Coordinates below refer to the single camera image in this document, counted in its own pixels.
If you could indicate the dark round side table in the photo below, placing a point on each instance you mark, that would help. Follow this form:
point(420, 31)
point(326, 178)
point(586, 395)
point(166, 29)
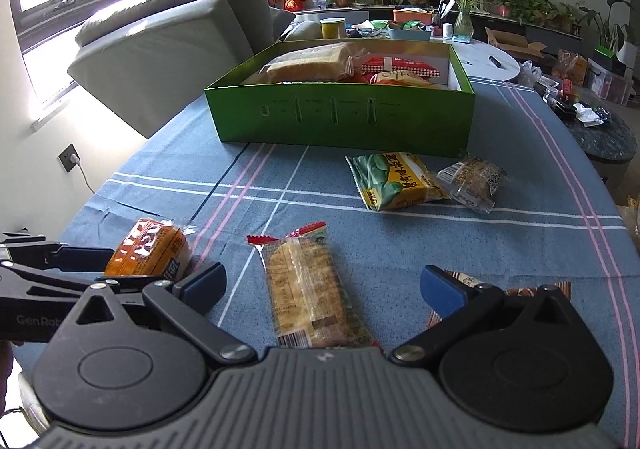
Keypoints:
point(610, 146)

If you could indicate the glass vase with plant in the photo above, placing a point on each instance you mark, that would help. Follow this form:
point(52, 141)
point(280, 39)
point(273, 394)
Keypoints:
point(463, 27)

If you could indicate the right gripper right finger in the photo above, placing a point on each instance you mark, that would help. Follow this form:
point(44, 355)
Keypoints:
point(460, 303)

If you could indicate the green yellow snack packet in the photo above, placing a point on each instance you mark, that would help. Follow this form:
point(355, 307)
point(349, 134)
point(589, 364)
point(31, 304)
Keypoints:
point(395, 180)

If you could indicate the long biscuit packet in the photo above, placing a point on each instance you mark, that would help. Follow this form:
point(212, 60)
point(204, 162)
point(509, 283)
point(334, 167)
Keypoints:
point(310, 307)

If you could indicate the clear small cake packet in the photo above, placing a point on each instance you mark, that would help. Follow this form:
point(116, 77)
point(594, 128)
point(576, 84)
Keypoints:
point(472, 182)

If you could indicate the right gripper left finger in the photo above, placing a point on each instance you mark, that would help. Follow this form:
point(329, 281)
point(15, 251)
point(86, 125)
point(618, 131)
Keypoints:
point(183, 307)

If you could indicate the white round coffee table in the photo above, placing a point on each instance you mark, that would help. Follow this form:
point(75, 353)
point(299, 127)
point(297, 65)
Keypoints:
point(474, 59)

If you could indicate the orange snack packet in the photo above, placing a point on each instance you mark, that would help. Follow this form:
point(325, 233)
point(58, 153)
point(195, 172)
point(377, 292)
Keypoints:
point(154, 248)

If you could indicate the clear bread package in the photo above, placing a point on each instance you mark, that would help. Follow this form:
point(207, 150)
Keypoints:
point(326, 63)

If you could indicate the black marker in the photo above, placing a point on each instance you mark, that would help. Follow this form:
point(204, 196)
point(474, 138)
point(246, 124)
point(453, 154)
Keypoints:
point(495, 62)

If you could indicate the brown cardboard box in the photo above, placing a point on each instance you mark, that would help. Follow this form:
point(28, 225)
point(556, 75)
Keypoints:
point(516, 45)

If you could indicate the yellow tin can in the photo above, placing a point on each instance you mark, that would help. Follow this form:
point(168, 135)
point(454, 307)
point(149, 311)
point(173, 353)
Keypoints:
point(333, 28)

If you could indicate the grey sofa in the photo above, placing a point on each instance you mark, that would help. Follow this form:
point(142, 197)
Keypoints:
point(145, 60)

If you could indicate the wall power socket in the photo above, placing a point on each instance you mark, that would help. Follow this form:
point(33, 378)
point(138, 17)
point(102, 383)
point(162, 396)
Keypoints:
point(69, 158)

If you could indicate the red checkered snack box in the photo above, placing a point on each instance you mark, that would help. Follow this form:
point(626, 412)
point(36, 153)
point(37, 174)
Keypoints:
point(379, 64)

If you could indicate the blue snack tray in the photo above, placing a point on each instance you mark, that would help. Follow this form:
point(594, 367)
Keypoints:
point(415, 33)

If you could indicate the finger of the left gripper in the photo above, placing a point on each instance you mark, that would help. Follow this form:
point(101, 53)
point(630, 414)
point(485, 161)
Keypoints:
point(53, 255)
point(22, 282)

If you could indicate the clear plastic storage bin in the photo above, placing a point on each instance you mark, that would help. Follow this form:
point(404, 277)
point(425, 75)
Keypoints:
point(606, 85)

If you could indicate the green cardboard box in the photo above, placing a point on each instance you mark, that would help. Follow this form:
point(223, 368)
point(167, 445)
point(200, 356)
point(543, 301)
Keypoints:
point(434, 120)

